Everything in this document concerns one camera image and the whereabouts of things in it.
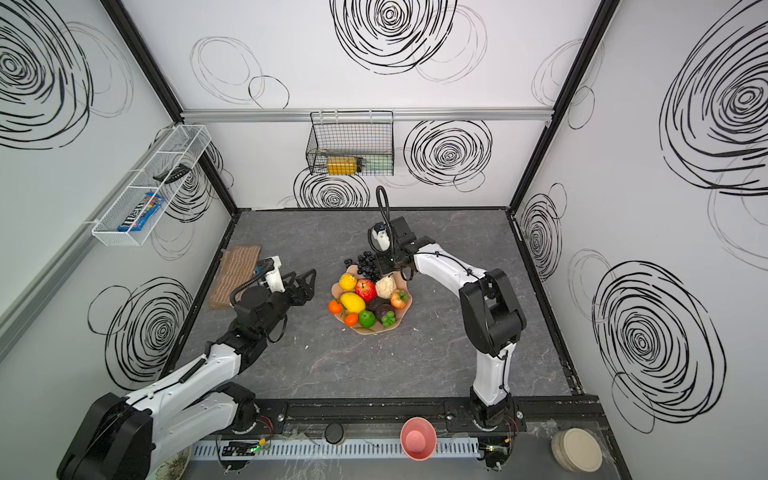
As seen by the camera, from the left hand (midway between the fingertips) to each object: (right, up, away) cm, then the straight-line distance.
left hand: (308, 271), depth 81 cm
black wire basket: (+10, +41, +18) cm, 46 cm away
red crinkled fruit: (+15, -7, +10) cm, 19 cm away
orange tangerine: (+7, -11, +3) cm, 13 cm away
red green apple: (+25, -8, +5) cm, 27 cm away
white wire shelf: (-41, +38, +10) cm, 57 cm away
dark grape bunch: (+15, 0, +13) cm, 20 cm away
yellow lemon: (+12, -9, +4) cm, 16 cm away
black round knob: (+10, -33, -18) cm, 39 cm away
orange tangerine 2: (+12, -14, +2) cm, 18 cm away
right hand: (+19, +2, +11) cm, 23 cm away
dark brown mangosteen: (+22, -12, +1) cm, 25 cm away
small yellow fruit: (+10, -4, +9) cm, 14 cm away
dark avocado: (+18, -10, +6) cm, 22 cm away
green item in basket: (+20, +31, +5) cm, 38 cm away
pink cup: (+29, -39, -10) cm, 50 cm away
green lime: (+16, -14, +2) cm, 21 cm away
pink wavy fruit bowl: (+6, -7, +9) cm, 14 cm away
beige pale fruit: (+22, -5, +8) cm, 23 cm away
